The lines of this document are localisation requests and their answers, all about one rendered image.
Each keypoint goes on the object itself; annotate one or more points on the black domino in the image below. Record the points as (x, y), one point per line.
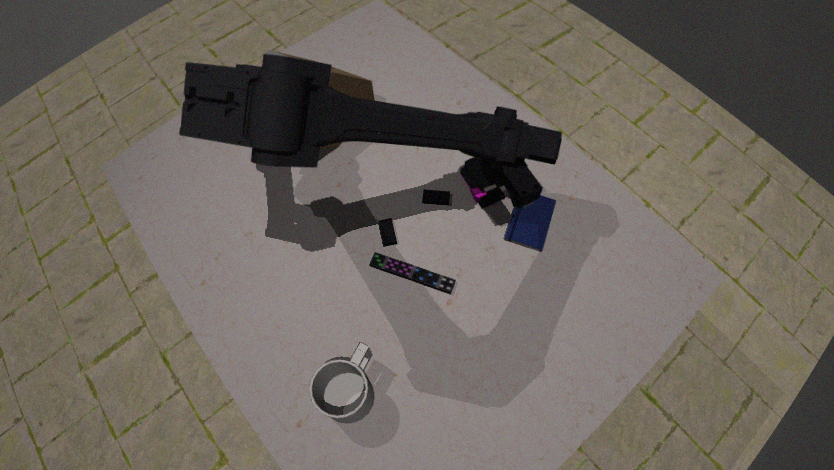
(412, 272)
(385, 263)
(493, 196)
(439, 282)
(387, 232)
(436, 197)

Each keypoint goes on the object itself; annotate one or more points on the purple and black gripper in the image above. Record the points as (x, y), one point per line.
(471, 172)

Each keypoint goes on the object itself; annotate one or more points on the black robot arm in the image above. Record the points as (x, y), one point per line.
(269, 110)

